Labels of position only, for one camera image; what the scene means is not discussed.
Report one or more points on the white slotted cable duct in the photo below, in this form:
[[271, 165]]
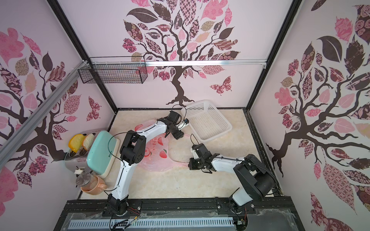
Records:
[[148, 224]]

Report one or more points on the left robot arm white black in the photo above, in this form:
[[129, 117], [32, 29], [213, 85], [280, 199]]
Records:
[[132, 153]]

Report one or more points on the silver toaster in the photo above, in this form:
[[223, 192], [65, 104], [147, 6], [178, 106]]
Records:
[[77, 162]]

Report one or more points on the pink cup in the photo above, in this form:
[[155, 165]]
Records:
[[95, 186]]

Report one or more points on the black wire wall basket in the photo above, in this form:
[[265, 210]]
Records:
[[115, 70]]

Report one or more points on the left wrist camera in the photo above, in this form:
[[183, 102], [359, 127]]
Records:
[[183, 124]]

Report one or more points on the mint green cutting board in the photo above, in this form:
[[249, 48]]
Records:
[[100, 157]]

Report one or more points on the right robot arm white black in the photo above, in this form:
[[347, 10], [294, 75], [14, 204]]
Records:
[[256, 180]]

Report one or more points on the pink printed plastic bag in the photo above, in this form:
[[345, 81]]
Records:
[[157, 156]]

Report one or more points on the aluminium rail left wall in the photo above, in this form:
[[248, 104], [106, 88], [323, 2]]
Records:
[[15, 141]]

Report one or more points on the white perforated plastic basket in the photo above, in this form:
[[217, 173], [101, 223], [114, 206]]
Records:
[[206, 121]]

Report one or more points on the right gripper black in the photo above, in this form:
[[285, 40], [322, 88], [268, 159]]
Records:
[[198, 163]]

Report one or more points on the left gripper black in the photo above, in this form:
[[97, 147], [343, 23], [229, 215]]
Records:
[[179, 134]]

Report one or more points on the clear glass jar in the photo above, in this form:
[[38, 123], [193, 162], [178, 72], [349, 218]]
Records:
[[83, 179]]

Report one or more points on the pale bread slice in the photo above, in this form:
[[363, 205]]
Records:
[[88, 141]]

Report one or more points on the yellow toast slice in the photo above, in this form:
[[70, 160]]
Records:
[[76, 142]]

